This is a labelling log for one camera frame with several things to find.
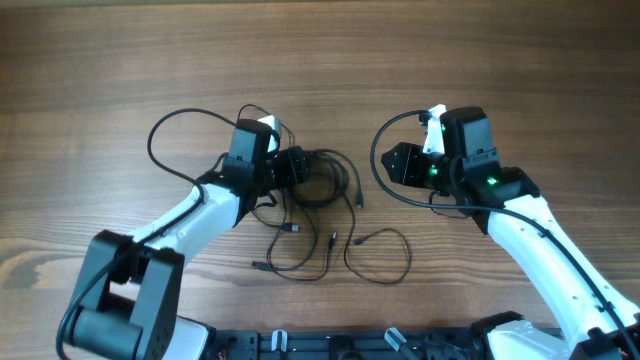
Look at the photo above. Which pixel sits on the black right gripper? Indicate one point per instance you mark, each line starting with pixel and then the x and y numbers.
pixel 406 170

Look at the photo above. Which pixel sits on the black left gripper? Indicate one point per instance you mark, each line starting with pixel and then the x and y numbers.
pixel 293 167

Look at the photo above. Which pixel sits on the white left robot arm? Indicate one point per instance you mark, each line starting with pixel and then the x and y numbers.
pixel 124 304

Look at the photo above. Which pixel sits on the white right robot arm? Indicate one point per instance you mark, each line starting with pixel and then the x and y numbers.
pixel 459 159

